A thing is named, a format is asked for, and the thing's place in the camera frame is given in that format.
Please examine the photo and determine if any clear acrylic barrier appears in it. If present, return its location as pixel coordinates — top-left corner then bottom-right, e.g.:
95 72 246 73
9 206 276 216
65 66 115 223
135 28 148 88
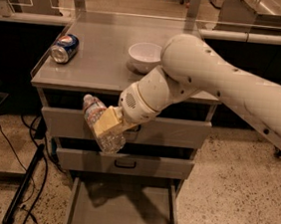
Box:
4 0 281 45

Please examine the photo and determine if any grey drawer cabinet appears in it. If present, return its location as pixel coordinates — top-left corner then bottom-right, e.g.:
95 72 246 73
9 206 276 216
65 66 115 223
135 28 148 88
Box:
14 4 234 224

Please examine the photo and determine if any wheeled cart base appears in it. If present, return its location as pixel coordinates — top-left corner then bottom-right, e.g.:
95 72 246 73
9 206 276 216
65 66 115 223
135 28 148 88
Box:
273 147 281 157

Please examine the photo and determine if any grey top drawer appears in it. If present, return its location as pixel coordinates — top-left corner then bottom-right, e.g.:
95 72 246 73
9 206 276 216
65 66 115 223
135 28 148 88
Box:
42 107 211 149

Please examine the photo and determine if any white bowl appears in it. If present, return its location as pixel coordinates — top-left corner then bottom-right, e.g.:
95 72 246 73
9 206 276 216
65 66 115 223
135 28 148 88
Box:
128 42 162 75

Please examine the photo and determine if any grey middle drawer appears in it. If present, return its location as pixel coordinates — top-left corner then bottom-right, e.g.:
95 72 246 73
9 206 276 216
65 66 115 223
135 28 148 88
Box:
56 138 194 180

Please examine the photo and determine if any grey bottom drawer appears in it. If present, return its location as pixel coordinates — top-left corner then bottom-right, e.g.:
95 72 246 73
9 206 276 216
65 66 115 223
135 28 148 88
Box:
64 172 178 224

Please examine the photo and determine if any black floor cable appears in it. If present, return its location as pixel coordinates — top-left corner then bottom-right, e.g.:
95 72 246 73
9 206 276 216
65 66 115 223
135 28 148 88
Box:
0 111 73 224

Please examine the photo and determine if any grey drawer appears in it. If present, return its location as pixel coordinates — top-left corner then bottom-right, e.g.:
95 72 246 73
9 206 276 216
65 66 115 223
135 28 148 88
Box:
64 172 178 224
42 107 211 149
56 138 194 180

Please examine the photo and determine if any black bar on floor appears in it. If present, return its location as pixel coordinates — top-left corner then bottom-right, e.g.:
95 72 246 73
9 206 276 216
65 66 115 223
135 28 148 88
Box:
2 143 44 224

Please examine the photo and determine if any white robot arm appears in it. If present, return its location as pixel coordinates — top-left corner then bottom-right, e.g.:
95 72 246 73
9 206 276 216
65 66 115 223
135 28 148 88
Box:
93 34 281 150

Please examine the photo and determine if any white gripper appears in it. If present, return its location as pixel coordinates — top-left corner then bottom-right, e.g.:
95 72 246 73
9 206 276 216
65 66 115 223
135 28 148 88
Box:
93 65 199 137

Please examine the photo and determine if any clear plastic water bottle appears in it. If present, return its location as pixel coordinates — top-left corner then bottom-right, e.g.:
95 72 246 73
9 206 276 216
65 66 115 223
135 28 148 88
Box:
83 95 126 154

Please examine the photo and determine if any blue pepsi can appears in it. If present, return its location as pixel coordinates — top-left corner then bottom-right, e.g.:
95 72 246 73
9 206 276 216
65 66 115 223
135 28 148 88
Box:
50 34 80 64

